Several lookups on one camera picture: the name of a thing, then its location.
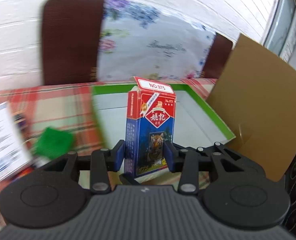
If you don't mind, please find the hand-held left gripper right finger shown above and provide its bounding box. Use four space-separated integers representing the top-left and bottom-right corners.
164 140 260 193

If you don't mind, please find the small green box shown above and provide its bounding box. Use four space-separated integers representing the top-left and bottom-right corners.
32 127 75 160

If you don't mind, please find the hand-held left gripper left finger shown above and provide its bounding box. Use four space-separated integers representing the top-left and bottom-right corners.
42 140 125 193

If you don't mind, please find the purple keychain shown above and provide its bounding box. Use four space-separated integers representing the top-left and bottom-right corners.
14 114 29 130

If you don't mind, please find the red blue playing card box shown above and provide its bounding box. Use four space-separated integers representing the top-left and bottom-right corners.
124 76 176 179

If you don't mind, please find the grey window frame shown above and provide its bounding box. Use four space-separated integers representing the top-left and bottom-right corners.
263 0 296 63

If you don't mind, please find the green cardboard box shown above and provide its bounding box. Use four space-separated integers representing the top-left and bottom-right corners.
91 82 236 180

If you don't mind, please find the plaid tablecloth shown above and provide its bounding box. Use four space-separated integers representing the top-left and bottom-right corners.
0 77 218 230

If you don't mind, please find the brown cardboard sheet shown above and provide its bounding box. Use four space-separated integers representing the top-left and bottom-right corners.
205 33 296 182

